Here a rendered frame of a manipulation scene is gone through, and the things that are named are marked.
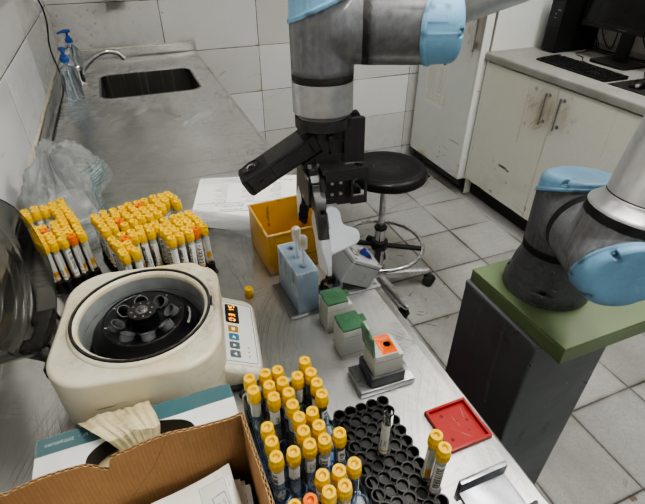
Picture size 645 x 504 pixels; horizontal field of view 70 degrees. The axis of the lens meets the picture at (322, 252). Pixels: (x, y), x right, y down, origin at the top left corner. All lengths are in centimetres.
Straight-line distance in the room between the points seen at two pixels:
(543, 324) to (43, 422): 79
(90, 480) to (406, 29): 57
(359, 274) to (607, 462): 128
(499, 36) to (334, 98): 243
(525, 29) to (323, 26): 257
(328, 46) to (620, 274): 47
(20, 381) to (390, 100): 295
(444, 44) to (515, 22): 245
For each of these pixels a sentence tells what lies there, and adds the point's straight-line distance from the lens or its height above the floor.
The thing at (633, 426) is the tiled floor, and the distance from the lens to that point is 208.
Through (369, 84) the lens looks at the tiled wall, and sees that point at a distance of 330.
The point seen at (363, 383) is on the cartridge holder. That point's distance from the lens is 73.
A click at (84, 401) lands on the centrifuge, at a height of 96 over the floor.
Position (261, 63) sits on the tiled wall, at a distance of 299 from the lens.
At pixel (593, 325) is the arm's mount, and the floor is 91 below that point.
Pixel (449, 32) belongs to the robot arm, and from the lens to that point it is 56.
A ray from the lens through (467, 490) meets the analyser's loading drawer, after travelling 64.
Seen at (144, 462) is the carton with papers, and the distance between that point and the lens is 57.
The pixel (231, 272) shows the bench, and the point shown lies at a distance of 97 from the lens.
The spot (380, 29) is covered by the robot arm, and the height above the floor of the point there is 137.
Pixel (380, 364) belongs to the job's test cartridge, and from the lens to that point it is 70.
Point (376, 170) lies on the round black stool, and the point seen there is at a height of 65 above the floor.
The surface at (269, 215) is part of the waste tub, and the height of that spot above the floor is 94.
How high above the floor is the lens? 146
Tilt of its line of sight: 36 degrees down
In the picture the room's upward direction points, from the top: straight up
